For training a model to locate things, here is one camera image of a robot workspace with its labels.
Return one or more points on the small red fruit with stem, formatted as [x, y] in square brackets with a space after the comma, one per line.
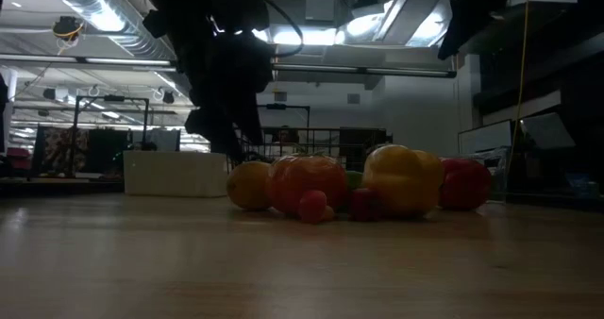
[364, 206]

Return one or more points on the orange fruit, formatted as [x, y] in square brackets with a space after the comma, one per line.
[247, 187]

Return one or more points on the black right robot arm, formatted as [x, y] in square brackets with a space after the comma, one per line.
[472, 12]

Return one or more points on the grey ceiling box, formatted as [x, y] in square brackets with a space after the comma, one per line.
[320, 6]

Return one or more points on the white plastic bin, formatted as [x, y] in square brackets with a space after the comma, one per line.
[174, 172]

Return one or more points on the yellow bell pepper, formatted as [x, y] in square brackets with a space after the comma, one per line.
[401, 182]

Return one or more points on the long horizontal metal bar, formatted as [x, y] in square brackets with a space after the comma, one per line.
[377, 70]

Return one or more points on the red bell pepper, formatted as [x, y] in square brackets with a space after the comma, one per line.
[464, 184]

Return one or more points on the small pink-red round fruit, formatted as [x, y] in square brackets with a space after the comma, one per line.
[312, 206]

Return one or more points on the white angled panel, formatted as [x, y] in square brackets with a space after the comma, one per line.
[486, 137]

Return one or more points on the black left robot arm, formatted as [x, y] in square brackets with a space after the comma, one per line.
[179, 17]

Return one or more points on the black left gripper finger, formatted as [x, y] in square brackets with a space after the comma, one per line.
[254, 125]
[214, 132]

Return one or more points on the floral patterned curtain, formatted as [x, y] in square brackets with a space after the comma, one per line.
[61, 149]

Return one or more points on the orange-red tomato with green stem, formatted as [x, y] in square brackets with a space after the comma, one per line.
[307, 179]

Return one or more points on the light green cucumber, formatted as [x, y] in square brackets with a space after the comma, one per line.
[354, 179]

